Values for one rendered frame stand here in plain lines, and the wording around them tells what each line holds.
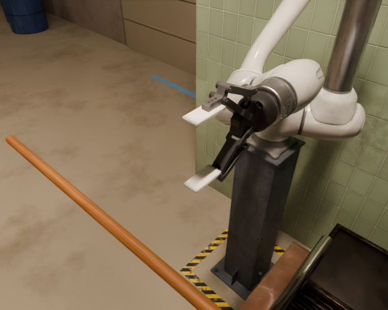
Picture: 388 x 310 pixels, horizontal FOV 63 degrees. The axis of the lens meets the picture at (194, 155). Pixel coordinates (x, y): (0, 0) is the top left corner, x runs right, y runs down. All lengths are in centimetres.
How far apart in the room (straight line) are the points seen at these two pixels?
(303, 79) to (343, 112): 56
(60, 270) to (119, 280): 39
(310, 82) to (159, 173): 214
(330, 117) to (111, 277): 157
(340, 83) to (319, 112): 12
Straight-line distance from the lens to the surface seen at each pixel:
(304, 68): 73
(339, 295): 112
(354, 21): 116
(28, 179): 299
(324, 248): 84
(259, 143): 134
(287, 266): 151
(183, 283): 70
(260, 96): 62
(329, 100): 123
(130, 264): 219
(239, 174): 148
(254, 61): 88
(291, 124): 127
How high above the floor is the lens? 181
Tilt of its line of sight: 39 degrees down
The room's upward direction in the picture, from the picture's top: straight up
